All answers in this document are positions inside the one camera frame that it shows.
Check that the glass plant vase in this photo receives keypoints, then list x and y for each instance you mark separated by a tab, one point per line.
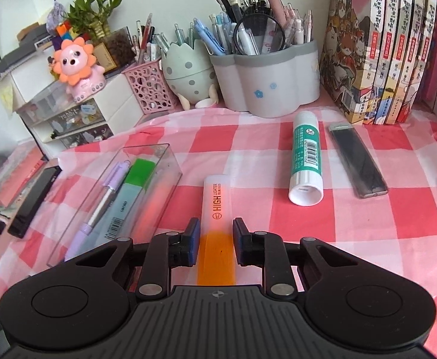
119	48

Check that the purple sachet pouch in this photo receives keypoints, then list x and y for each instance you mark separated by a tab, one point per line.
57	14

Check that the yellow patterned paper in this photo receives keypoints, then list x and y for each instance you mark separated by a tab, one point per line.
3	93

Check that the pink perforated pen holder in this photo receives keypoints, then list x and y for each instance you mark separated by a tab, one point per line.
151	89

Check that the egg-shaped pen holder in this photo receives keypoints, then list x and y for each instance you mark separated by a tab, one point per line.
188	74

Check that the purple mechanical pencil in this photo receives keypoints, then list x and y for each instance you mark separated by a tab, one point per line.
102	205

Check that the black patterned drawer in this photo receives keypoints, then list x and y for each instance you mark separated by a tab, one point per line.
100	132
74	140

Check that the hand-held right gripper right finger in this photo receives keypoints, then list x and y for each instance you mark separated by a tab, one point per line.
237	243

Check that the green highlighter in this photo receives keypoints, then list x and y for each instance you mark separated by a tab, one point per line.
125	209

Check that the clear plastic box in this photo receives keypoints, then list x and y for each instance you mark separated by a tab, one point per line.
162	157

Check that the green bamboo plant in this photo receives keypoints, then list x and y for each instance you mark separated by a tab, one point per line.
91	11

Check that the pink flat box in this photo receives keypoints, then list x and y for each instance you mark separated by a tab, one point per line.
20	179

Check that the black smartphone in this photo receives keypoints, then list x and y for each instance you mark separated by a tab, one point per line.
35	202

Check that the brown wooden block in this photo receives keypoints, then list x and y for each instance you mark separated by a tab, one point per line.
29	30

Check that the pink checked tablecloth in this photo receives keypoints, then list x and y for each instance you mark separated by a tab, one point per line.
248	157

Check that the clear sticker-filled drawer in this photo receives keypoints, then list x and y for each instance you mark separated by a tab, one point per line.
72	116

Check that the bunch of grey-green pens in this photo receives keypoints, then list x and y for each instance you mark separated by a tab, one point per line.
179	37

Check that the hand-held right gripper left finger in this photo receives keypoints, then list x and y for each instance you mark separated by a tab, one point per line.
194	245

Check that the colourful puzzle cube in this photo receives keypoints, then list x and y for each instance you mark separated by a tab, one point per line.
64	31

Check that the grey cloud-shaped pen holder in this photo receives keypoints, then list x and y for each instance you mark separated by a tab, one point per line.
263	82

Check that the pink lion toy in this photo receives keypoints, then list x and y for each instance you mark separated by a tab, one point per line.
74	58

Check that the bunch of red and black pens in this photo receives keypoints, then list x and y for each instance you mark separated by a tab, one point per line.
149	41

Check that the white storage box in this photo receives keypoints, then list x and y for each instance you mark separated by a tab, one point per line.
24	80

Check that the black magnifying glass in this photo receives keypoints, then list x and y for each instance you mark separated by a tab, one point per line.
263	26

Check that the bunch of blue and white pens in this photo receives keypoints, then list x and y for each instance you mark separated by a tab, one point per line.
218	33

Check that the white drawer organizer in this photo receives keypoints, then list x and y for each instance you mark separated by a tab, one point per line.
117	97

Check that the dark grey case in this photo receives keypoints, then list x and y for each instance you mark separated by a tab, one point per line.
16	61

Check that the green and white glue stick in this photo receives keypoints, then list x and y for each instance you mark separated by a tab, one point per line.
304	157

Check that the small colourful figurine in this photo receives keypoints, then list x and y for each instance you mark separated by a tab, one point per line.
53	65

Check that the clear plastic drawer unit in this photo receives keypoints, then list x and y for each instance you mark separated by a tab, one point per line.
42	101

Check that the orange highlighter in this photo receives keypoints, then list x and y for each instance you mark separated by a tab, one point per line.
218	254

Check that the grey pencil lead case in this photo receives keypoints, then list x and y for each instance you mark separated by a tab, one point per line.
360	164

